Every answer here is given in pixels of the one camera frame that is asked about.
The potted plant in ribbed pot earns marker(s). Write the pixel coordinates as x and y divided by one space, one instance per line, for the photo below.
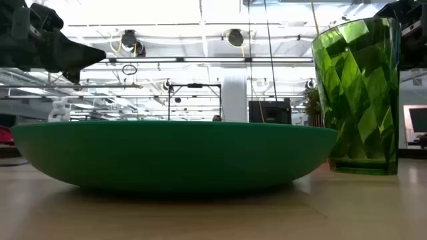
313 100

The long ceiling light bar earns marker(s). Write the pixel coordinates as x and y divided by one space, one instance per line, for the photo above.
213 60

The black tube frame rig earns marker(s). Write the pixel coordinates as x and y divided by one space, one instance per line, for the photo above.
194 85

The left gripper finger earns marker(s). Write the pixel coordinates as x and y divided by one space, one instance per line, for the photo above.
74 76
73 56

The grey horizontal rail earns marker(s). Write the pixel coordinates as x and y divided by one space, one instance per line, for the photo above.
100 86

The white robot figure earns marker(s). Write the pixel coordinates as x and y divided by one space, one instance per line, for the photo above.
59 110

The green round plate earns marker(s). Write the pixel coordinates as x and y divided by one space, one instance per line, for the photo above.
173 156

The person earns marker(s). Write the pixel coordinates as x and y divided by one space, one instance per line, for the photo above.
217 118

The dark wall screen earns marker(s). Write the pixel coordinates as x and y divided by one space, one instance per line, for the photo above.
418 120

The black display screen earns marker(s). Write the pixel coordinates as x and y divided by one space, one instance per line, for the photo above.
268 111

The white building column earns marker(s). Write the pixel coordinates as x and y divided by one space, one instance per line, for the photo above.
234 96

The red storage bin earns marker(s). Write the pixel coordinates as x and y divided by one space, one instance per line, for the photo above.
6 136

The green faceted plastic cup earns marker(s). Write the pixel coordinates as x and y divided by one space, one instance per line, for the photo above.
357 100

